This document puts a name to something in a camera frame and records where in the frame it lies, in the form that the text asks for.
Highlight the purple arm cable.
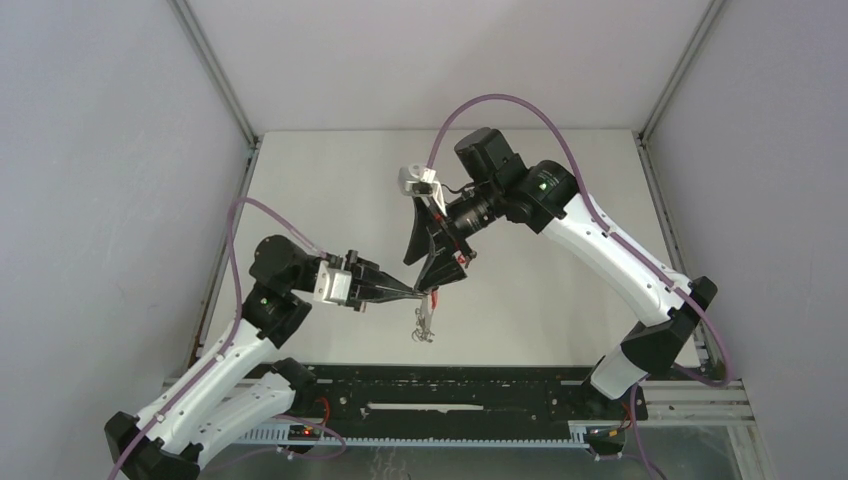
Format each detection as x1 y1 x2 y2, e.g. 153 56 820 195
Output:
425 93 733 389
105 196 331 480

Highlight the grey aluminium frame rail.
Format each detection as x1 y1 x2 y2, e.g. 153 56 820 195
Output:
634 1 732 273

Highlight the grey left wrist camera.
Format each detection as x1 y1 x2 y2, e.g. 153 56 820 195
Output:
313 260 352 306

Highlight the white slotted cable duct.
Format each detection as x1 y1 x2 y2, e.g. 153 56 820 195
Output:
228 423 627 450

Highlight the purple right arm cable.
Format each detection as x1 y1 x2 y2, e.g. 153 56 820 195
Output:
425 93 733 389

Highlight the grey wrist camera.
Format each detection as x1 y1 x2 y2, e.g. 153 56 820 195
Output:
313 260 352 306
397 164 446 214

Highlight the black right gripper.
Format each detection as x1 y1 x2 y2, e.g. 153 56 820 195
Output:
404 181 502 297

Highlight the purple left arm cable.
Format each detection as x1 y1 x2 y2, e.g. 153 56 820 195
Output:
105 196 331 480

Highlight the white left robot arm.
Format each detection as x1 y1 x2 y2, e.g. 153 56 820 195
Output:
104 235 430 479

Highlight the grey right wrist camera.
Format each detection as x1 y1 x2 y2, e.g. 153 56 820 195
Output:
397 164 446 214

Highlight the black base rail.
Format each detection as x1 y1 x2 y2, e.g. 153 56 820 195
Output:
293 365 648 446

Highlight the left aluminium frame post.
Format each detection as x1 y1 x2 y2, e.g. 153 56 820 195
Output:
167 0 259 149

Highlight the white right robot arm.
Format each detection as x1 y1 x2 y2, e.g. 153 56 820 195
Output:
398 128 718 418

